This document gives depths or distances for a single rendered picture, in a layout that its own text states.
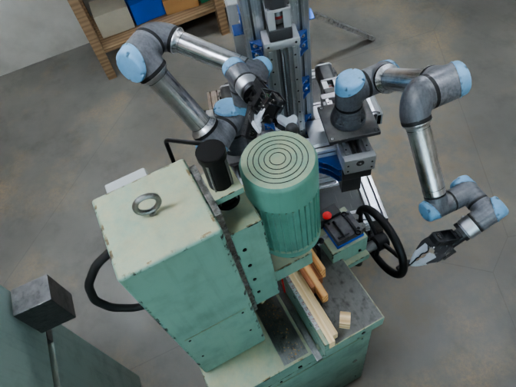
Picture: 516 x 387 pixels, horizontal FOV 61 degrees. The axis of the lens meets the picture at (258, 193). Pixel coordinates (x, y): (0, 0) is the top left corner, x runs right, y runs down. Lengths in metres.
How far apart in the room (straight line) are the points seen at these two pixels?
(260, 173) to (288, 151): 0.08
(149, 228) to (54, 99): 3.17
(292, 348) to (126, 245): 0.77
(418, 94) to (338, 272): 0.62
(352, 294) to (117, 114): 2.59
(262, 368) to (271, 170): 0.75
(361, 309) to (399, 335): 0.96
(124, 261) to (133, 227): 0.08
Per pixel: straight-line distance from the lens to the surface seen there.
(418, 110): 1.48
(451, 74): 1.54
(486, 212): 1.65
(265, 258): 1.13
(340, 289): 1.46
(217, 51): 1.60
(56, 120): 3.82
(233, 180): 0.92
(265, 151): 0.99
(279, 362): 1.50
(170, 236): 0.89
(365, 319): 1.43
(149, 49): 1.59
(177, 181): 0.96
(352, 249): 1.49
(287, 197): 0.94
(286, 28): 1.68
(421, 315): 2.44
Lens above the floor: 2.25
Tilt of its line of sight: 54 degrees down
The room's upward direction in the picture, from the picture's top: 13 degrees counter-clockwise
